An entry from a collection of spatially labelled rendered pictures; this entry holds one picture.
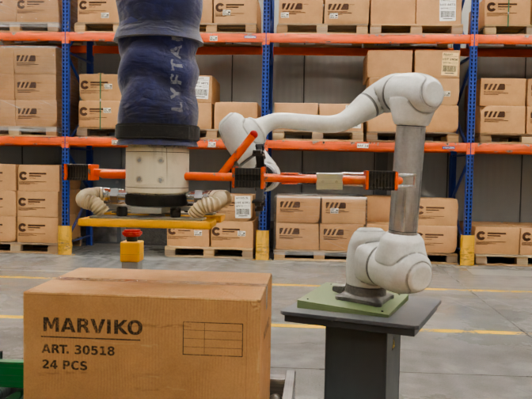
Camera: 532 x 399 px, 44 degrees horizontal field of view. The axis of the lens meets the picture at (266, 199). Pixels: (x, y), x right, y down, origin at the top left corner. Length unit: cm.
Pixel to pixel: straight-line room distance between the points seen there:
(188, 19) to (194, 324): 78
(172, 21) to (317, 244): 734
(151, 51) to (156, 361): 78
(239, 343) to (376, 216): 789
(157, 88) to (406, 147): 94
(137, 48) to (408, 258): 113
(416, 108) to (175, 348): 113
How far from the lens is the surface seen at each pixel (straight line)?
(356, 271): 249
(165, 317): 169
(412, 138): 231
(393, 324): 232
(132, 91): 176
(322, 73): 1034
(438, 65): 918
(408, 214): 233
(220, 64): 1044
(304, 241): 893
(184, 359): 170
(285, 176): 176
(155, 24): 176
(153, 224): 169
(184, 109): 176
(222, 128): 223
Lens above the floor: 128
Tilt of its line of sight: 3 degrees down
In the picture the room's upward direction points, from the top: 1 degrees clockwise
